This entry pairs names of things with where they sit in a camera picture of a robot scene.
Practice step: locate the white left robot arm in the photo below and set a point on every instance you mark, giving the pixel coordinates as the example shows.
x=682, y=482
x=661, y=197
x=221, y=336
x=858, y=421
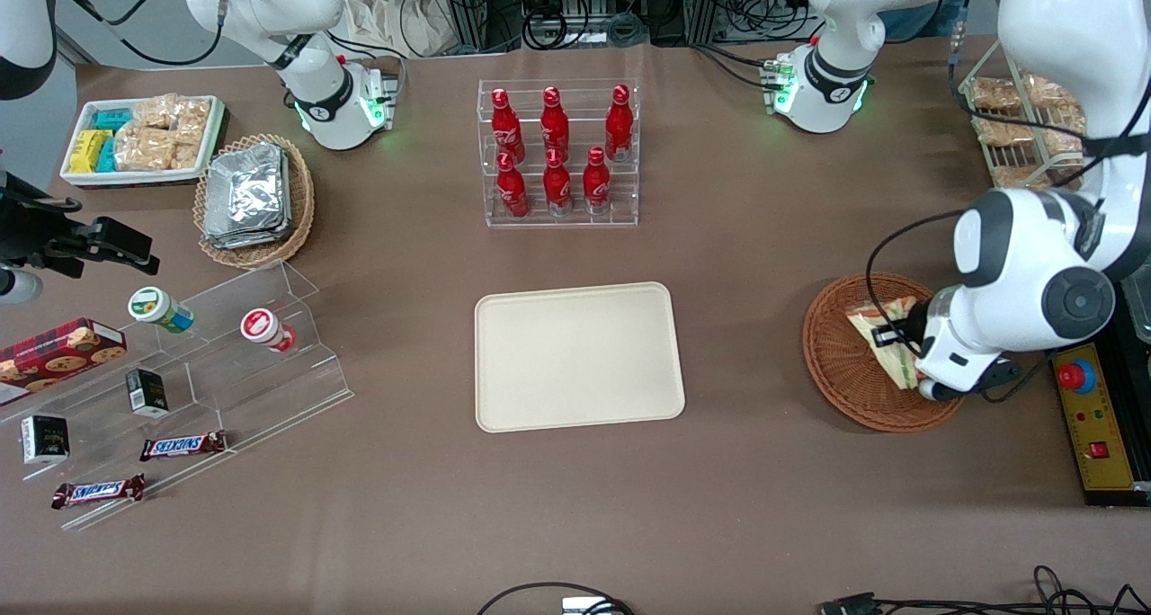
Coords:
x=1016, y=255

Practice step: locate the Snickers chocolate bar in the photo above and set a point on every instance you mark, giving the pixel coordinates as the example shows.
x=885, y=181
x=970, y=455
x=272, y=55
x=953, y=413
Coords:
x=182, y=445
x=97, y=491

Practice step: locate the red tartan cookie box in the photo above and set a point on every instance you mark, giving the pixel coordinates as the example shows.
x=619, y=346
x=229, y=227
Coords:
x=54, y=354

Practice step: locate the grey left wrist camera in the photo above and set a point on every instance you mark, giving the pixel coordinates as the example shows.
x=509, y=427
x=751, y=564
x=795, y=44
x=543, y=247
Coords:
x=940, y=390

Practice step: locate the white rectangular bin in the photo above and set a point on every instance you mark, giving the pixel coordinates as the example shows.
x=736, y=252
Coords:
x=144, y=179

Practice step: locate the clear acrylic bottle rack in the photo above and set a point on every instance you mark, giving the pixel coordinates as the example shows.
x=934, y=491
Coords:
x=562, y=219

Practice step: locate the light wicker basket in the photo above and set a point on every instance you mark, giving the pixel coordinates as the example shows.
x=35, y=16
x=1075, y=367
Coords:
x=301, y=197

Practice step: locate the teal snack pack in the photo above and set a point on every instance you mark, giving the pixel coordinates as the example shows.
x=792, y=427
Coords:
x=106, y=155
x=112, y=119

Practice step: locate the yellow black control box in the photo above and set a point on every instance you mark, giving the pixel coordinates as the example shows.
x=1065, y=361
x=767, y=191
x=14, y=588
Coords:
x=1093, y=435

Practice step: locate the triangle sandwich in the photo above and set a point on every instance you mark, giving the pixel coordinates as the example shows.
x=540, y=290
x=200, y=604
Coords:
x=877, y=354

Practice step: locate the beige cloth bag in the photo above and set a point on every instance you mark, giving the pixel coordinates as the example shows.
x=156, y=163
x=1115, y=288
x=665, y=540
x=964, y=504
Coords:
x=396, y=13

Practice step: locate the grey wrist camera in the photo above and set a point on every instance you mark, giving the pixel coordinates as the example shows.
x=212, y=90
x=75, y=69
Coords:
x=16, y=285
x=940, y=390

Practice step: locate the yellow snack pack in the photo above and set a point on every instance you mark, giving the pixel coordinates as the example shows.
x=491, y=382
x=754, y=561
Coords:
x=87, y=150

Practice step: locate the clear bag rice crackers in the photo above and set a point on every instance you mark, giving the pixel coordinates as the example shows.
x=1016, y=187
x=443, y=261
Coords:
x=186, y=152
x=139, y=147
x=155, y=111
x=196, y=111

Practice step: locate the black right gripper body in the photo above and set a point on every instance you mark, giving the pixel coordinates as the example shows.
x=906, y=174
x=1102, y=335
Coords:
x=43, y=240

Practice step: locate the beige plastic tray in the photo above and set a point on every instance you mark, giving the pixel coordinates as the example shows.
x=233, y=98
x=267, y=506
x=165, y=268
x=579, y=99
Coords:
x=575, y=354

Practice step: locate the green sunflower lid cup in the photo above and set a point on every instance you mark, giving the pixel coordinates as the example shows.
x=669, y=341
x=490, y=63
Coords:
x=157, y=307

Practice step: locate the brown wicker basket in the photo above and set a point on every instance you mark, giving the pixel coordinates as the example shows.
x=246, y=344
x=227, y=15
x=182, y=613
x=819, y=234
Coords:
x=836, y=363

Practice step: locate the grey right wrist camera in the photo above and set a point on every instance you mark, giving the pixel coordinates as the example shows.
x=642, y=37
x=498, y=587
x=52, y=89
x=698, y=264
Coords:
x=16, y=285

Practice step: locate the red lid yogurt cup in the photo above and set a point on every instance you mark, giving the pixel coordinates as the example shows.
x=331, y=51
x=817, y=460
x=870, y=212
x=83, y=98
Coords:
x=265, y=328

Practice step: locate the red Coca-Cola bottle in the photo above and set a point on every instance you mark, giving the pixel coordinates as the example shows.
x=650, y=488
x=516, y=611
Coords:
x=619, y=122
x=506, y=125
x=513, y=188
x=557, y=183
x=596, y=181
x=555, y=122

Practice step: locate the clear acrylic stepped shelf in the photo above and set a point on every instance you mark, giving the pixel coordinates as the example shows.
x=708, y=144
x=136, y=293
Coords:
x=225, y=390

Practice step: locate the silver foil-wrapped pack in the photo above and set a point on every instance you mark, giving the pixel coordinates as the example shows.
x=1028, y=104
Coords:
x=245, y=192

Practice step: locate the clear bag brown snack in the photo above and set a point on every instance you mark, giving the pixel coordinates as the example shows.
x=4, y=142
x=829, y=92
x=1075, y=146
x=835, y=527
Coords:
x=1021, y=176
x=1066, y=124
x=1003, y=132
x=992, y=93
x=1048, y=92

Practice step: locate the black box gold print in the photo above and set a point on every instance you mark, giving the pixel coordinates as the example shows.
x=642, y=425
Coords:
x=45, y=440

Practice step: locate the small black barcode box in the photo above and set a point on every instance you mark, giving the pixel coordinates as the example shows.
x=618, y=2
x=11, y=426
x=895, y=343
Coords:
x=147, y=392

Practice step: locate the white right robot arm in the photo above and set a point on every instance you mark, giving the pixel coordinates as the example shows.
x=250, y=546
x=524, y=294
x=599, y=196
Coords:
x=306, y=22

